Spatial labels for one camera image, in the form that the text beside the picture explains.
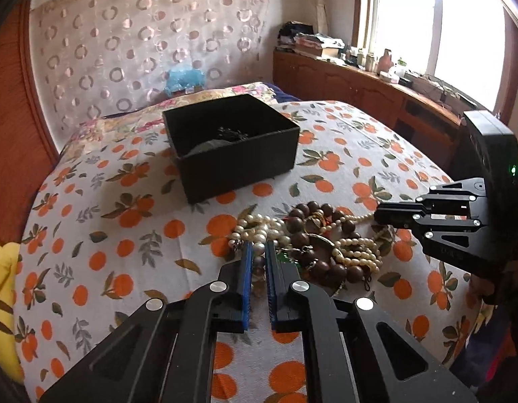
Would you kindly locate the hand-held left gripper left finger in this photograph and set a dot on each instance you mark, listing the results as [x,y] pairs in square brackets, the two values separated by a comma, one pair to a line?
[244,285]

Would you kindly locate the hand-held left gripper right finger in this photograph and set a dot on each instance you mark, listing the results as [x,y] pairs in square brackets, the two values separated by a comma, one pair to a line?
[272,285]

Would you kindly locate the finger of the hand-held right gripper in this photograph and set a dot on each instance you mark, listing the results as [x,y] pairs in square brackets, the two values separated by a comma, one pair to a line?
[448,235]
[452,197]

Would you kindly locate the green stone pendant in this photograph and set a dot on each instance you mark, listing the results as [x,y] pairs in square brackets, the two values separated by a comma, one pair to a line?
[290,259]

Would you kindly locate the black square box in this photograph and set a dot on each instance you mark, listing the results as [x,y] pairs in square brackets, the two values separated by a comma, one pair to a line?
[242,163]

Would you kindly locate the person's right hand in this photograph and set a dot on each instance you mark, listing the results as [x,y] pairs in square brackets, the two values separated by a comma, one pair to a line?
[481,289]

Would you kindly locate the person's dark clothing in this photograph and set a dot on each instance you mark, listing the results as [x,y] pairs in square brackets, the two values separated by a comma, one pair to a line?
[498,357]

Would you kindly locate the orange fruit print bedspread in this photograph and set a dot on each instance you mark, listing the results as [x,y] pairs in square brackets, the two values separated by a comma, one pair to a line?
[116,218]

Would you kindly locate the wooden cabinet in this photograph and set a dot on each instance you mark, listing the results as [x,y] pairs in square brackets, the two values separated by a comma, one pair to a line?
[351,88]

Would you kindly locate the brown bottle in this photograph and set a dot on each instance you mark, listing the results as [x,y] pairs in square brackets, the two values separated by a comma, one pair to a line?
[386,61]

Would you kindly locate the window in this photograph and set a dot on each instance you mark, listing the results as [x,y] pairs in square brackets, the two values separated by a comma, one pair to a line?
[410,8]

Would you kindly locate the floral patchwork quilt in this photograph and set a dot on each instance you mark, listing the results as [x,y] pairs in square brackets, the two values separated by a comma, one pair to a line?
[129,119]

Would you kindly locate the stack of books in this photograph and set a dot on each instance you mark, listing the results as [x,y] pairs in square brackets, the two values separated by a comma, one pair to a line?
[313,42]

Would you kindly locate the blue plush toy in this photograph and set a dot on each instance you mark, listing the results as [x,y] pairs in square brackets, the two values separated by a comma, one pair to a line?
[185,79]

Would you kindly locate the white curtain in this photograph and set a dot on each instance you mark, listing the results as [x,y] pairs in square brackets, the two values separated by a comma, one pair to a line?
[326,0]

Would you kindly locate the yellow cloth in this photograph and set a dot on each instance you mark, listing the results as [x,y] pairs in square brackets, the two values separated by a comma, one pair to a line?
[3,294]

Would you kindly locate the wooden headboard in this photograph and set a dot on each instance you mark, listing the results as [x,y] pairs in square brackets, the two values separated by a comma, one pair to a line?
[15,134]

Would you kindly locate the circle pattern lace cloth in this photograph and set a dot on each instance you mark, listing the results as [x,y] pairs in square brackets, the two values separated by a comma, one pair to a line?
[129,29]

